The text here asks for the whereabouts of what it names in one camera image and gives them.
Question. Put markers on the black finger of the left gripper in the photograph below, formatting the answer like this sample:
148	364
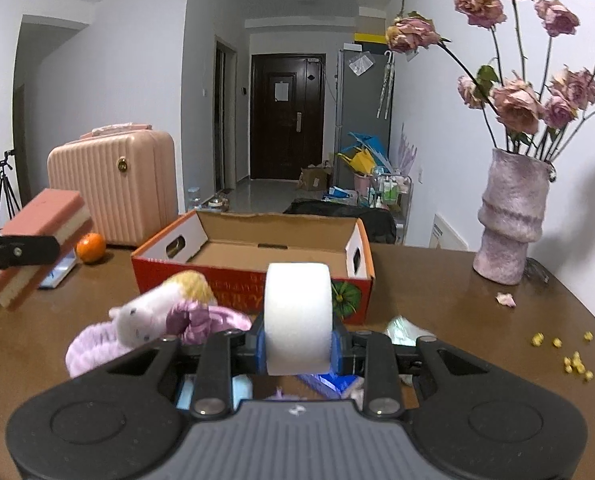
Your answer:
28	250

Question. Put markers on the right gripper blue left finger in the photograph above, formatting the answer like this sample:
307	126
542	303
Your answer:
255	347

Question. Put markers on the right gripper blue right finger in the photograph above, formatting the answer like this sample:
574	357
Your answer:
348	350

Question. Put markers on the blue handkerchief tissue pack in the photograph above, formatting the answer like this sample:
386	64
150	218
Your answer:
332	386

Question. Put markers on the iridescent plastic bag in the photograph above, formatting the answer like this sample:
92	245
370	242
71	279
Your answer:
404	333

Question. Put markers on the purple satin scrunchie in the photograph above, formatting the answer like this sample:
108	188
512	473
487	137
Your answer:
193	322

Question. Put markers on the white round foam piece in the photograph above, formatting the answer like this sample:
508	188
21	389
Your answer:
298	318

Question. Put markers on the pink layered sponge block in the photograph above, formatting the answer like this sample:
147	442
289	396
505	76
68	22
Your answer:
62	214

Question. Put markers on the white yellow plush toy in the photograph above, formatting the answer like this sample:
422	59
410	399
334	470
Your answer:
144	318

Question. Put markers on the light blue tissue pack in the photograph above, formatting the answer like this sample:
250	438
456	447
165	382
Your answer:
59	273

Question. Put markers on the black tripod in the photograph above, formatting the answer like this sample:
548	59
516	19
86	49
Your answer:
9	203

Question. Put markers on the orange fruit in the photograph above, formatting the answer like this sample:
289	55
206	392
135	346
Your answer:
91	248

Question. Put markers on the red cardboard pumpkin box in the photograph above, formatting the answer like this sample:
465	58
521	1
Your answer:
233	252

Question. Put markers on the pink ribbed suitcase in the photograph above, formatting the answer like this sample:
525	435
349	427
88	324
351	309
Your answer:
126	174

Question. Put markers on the cluttered utility cart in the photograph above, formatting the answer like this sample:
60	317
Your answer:
387	190

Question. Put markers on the fallen pink petal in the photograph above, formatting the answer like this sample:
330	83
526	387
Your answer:
505	300

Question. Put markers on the brown cardboard box on floor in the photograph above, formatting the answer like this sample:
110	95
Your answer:
315	178

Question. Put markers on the glasses behind vase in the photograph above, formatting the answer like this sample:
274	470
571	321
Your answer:
535	271

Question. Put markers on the yellow crumbs on table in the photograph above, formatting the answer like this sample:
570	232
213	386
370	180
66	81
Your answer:
572	364

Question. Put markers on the pink textured vase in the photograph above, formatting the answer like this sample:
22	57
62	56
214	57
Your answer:
512	215

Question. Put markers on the dark entrance door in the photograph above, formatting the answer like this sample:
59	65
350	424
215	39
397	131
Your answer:
287	114

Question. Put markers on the grey refrigerator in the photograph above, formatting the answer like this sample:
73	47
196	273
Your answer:
362	106

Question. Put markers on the dried pink rose bouquet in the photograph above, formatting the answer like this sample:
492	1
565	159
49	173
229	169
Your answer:
512	74

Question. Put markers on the yellow box on refrigerator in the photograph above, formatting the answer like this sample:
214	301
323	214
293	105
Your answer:
365	38

